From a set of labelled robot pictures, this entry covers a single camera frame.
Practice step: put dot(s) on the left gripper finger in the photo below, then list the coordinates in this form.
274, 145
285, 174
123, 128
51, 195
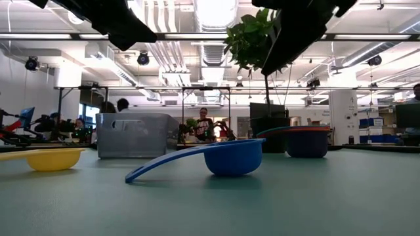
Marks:
134, 36

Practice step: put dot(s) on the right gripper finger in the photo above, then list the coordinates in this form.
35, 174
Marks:
292, 39

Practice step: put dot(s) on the blue measuring cup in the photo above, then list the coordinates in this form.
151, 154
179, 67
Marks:
233, 160

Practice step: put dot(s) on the yellow measuring cup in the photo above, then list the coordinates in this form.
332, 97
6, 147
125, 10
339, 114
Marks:
52, 160

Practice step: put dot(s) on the red background robot arm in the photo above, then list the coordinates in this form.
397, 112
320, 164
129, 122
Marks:
14, 126

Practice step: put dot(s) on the green leafy plant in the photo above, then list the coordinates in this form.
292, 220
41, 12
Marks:
246, 39

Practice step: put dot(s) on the cardboard box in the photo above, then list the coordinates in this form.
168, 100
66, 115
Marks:
315, 123

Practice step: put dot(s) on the white pillar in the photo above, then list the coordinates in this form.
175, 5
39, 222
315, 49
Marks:
341, 111

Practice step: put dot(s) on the small background plant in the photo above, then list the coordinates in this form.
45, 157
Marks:
192, 123

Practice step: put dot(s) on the clear plastic bin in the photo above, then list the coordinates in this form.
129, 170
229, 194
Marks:
131, 144

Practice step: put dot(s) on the blue storage bins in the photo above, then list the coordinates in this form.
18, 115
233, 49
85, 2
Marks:
372, 122

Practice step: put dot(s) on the blue tilted monitor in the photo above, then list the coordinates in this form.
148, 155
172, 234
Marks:
27, 116

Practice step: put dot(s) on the black desk monitor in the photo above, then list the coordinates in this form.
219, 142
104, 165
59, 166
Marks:
408, 116

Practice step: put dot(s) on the teal table mat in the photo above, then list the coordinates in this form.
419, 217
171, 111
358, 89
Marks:
210, 203

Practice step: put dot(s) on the black ceiling camera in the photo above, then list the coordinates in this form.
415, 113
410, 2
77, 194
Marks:
375, 60
31, 64
143, 58

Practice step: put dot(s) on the black table frame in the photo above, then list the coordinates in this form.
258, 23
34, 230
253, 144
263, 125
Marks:
377, 149

